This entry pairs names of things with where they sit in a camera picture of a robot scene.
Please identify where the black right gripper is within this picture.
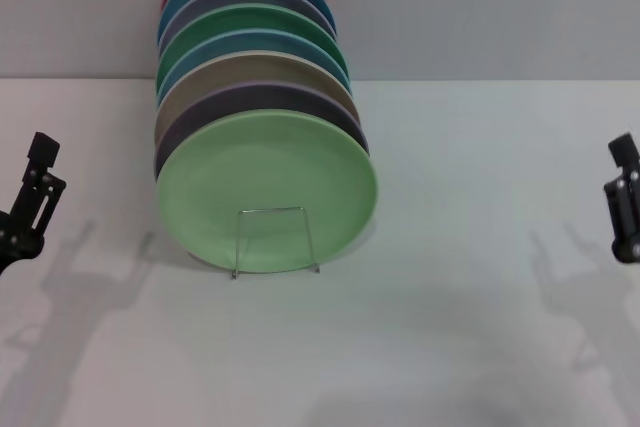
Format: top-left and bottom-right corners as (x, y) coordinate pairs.
(602, 132), (640, 265)

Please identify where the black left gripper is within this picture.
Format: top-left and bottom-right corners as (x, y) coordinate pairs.
(0, 132), (68, 276)

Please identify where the light green plate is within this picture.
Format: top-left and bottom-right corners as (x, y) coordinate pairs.
(156, 110), (379, 276)

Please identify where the lavender plate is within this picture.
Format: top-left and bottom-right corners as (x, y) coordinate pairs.
(153, 80), (371, 183)

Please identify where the beige plate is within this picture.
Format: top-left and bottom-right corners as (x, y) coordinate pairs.
(153, 50), (362, 146)

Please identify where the light blue plate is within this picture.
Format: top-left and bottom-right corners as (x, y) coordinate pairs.
(157, 29), (354, 98)

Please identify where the dark green plate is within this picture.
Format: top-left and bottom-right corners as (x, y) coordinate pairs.
(154, 3), (349, 93)

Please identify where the metal wire plate rack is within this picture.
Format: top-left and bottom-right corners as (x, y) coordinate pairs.
(230, 205), (321, 280)

